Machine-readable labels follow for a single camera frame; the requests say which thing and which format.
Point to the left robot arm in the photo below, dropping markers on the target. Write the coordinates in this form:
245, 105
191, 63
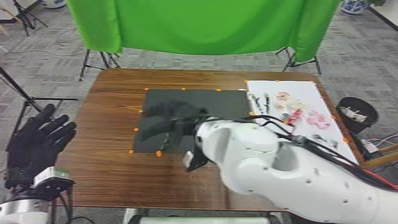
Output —
28, 208

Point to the white sheet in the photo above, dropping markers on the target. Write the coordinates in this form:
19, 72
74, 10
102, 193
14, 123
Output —
309, 90

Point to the black round bin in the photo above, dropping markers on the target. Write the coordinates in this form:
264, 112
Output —
356, 104

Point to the dark mat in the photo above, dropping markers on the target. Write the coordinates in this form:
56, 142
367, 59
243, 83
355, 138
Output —
229, 103

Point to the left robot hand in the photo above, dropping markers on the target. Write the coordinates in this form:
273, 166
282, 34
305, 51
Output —
37, 146

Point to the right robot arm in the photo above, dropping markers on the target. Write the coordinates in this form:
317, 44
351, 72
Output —
268, 166

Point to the black cloth stand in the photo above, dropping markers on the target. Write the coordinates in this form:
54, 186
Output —
293, 61
85, 65

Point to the green sprig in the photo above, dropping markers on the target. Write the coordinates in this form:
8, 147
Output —
259, 103
268, 100
325, 138

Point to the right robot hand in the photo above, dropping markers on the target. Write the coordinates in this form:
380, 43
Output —
172, 119

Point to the blue and white vase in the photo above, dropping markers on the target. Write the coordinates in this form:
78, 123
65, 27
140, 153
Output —
54, 3
355, 6

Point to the black tripod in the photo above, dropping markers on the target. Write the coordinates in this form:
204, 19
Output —
28, 15
54, 99

